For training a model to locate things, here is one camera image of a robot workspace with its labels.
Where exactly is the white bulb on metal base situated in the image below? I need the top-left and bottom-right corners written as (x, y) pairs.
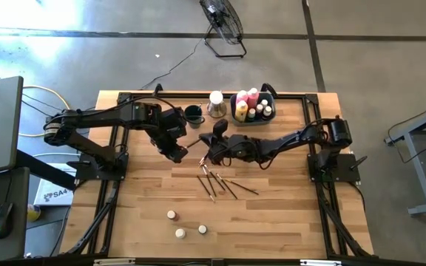
top-left (206, 90), bottom-right (228, 119)

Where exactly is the grey metal table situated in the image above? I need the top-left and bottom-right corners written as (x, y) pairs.
top-left (385, 103), bottom-right (426, 218)

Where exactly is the teal plastic bin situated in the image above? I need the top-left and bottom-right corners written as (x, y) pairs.
top-left (229, 92), bottom-right (277, 127)

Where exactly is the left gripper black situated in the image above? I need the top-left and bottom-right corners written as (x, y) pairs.
top-left (149, 109), bottom-right (189, 163)

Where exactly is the large yellow paint bottle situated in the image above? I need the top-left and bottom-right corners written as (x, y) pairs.
top-left (234, 100), bottom-right (249, 123)

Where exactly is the yellow floor cable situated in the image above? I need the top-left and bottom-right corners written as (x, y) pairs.
top-left (18, 85), bottom-right (72, 138)

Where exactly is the short paintbrush orange ferrule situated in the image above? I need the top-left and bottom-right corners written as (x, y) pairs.
top-left (224, 178), bottom-right (260, 196)

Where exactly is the large pink paint bottle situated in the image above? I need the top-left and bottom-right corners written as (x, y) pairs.
top-left (247, 87), bottom-right (260, 109)
top-left (235, 89), bottom-right (249, 106)

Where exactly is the teal ribbed plastic cup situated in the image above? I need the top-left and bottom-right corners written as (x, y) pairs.
top-left (183, 104), bottom-right (206, 129)

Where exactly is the yellow round object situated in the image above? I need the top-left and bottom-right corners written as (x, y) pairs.
top-left (27, 204), bottom-right (42, 222)

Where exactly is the white printed cardboard box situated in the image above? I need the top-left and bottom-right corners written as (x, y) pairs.
top-left (34, 164), bottom-right (77, 207)

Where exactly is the black computer mouse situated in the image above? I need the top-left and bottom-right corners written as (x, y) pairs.
top-left (0, 202), bottom-right (14, 240)

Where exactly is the dark side desk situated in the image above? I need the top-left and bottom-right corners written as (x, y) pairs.
top-left (0, 166), bottom-right (31, 263)

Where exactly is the black fan cable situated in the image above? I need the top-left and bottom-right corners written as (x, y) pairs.
top-left (138, 35), bottom-right (209, 91)

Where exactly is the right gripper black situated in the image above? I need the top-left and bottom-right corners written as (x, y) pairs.
top-left (199, 117), bottom-right (262, 166)

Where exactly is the black floor fan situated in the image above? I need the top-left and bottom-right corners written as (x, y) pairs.
top-left (199, 0), bottom-right (248, 59)

